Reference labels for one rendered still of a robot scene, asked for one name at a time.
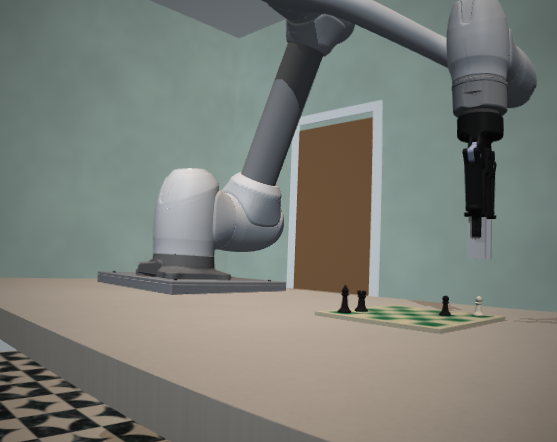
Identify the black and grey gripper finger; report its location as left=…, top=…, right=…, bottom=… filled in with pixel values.
left=485, top=151, right=497, bottom=259
left=462, top=142, right=491, bottom=259

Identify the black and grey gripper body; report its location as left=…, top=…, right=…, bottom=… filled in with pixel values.
left=457, top=112, right=504, bottom=169

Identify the green and cream chessboard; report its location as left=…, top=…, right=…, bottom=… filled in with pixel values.
left=315, top=305, right=505, bottom=334

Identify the white pawn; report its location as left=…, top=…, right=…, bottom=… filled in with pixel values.
left=472, top=296, right=484, bottom=317

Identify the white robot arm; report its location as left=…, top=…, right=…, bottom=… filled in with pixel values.
left=134, top=0, right=537, bottom=280

